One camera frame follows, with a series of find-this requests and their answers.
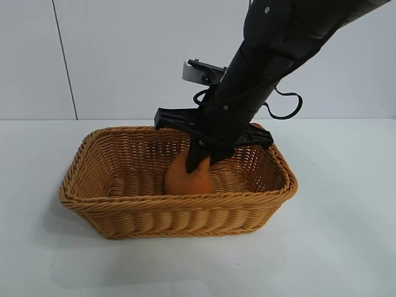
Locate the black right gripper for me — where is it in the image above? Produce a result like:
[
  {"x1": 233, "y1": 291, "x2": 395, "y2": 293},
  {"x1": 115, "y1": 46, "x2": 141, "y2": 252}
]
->
[{"x1": 153, "y1": 63, "x2": 275, "y2": 173}]

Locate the orange-brown bread bun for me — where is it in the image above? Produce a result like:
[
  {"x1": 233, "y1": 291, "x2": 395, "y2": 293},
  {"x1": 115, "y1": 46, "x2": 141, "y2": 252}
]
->
[{"x1": 163, "y1": 150, "x2": 217, "y2": 196}]

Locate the woven wicker rectangular basket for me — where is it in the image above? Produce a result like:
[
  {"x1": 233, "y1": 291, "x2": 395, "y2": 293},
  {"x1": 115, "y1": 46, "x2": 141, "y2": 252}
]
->
[{"x1": 58, "y1": 122, "x2": 299, "y2": 241}]

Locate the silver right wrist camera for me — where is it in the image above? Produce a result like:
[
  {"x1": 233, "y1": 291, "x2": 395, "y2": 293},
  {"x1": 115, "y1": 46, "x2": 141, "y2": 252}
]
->
[{"x1": 181, "y1": 59, "x2": 229, "y2": 87}]

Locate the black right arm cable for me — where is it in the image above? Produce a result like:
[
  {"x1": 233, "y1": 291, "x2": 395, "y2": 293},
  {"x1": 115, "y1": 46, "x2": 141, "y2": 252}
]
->
[{"x1": 192, "y1": 85, "x2": 304, "y2": 121}]

